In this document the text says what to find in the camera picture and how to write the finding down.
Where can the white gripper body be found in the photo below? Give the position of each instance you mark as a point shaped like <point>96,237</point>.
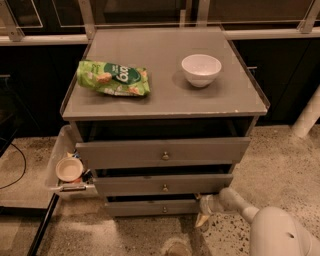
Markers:
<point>211,204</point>

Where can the grey bottom drawer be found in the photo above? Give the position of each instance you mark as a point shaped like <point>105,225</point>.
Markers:
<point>149,208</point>

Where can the grey drawer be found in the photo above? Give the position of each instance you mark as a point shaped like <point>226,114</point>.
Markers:
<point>162,185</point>
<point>160,153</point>
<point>149,208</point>

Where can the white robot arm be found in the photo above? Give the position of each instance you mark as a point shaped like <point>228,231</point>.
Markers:
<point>273,231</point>

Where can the grey middle drawer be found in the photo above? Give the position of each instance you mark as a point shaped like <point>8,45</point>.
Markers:
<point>162,185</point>

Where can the grey drawer cabinet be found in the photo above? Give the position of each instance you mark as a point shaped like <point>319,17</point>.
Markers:
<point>174,109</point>

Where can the grey top drawer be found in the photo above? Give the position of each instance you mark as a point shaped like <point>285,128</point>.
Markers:
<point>160,153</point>

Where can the white bowl on cabinet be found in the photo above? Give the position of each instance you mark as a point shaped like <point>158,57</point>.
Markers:
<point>201,70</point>

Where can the small beige bowl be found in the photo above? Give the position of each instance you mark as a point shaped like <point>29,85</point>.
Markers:
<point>69,169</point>

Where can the green snack bag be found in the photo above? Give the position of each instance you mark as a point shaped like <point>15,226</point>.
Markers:
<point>113,79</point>

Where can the black floor bar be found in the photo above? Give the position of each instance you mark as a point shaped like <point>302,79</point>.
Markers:
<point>43,225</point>

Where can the white pipe post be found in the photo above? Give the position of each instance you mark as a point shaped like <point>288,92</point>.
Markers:
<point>309,116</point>

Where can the metal railing frame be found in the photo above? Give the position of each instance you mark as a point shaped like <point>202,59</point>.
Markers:
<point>33,21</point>

